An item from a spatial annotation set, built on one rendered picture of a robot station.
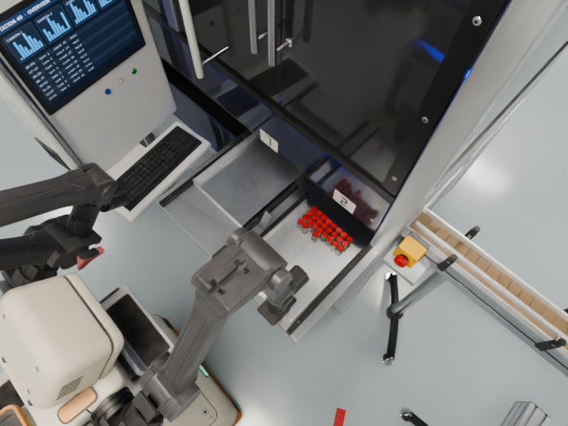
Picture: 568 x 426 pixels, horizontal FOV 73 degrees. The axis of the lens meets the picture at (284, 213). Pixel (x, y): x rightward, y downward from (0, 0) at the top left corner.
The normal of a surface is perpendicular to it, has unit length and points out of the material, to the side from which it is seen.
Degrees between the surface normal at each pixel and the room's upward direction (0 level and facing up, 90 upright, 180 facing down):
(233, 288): 8
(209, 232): 0
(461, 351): 0
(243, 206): 0
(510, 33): 90
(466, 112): 90
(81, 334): 42
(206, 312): 60
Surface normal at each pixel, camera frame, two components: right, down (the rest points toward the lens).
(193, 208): 0.02, -0.45
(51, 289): 0.50, -0.74
